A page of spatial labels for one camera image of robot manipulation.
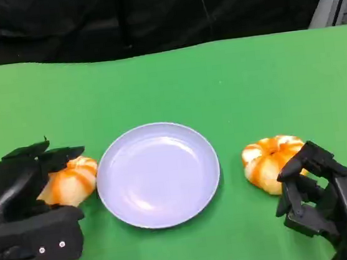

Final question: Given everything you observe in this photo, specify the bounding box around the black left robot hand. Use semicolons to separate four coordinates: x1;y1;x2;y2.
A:
0;132;98;260

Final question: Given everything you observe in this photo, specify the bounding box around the orange and white bread roll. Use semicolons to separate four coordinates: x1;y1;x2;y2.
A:
32;155;103;212
239;132;311;200

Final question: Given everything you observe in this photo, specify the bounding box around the lilac plate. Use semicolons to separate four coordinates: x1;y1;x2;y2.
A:
90;115;227;236

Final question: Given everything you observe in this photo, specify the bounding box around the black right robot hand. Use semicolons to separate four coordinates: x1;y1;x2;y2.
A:
267;136;347;260

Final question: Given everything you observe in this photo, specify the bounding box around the black backdrop cloth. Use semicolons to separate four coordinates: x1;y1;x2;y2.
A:
0;0;339;74

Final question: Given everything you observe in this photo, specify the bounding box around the green table cloth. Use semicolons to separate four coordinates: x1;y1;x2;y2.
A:
0;24;347;260

